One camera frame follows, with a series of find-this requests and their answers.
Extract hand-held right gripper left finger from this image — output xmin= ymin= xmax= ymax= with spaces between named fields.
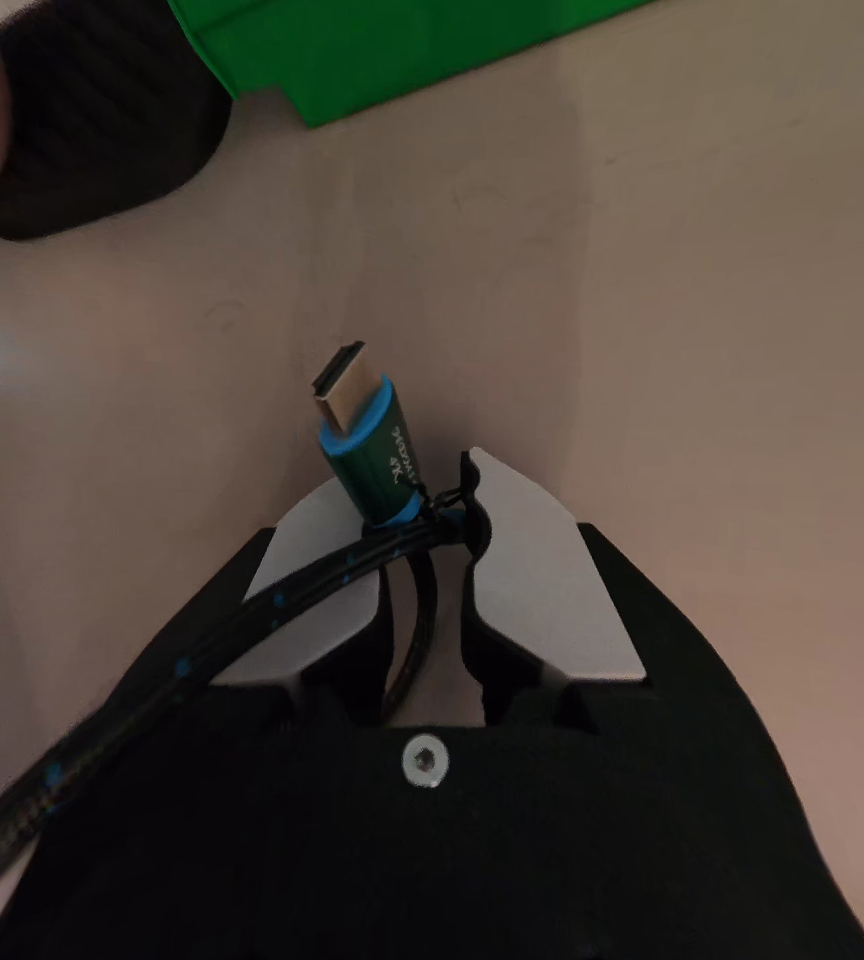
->
xmin=210 ymin=477 xmax=395 ymax=691

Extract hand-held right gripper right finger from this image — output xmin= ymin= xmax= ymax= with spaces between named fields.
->
xmin=459 ymin=447 xmax=646 ymax=688

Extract black braided cable green plug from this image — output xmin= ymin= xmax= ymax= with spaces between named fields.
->
xmin=0 ymin=342 xmax=493 ymax=916

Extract green plastic bin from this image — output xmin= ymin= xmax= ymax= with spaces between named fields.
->
xmin=170 ymin=0 xmax=658 ymax=129

